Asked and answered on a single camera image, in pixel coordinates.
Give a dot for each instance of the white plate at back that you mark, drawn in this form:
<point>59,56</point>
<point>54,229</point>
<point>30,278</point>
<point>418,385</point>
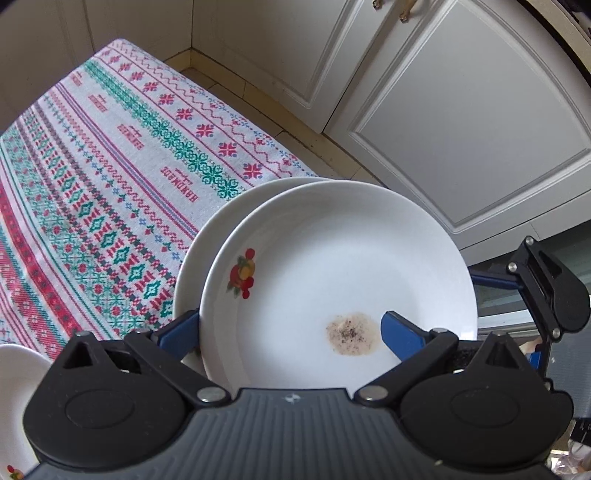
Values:
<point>21,372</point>

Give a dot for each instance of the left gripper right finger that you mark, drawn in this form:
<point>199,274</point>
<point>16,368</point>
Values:
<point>422,354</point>

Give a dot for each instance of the patterned tablecloth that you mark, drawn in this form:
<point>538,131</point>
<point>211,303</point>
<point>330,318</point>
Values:
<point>105,181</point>

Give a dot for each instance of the white plate with stain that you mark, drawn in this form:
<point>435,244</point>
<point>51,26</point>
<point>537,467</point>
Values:
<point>295,297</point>

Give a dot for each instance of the large white plate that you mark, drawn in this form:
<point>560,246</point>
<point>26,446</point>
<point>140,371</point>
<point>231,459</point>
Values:
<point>202,251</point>

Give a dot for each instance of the white kitchen cabinets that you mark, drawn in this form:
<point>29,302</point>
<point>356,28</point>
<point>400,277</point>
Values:
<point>477,110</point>

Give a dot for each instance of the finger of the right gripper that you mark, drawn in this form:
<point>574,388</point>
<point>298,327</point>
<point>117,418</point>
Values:
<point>501,281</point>

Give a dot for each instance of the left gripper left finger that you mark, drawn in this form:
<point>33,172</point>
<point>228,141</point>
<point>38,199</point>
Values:
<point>162,351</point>

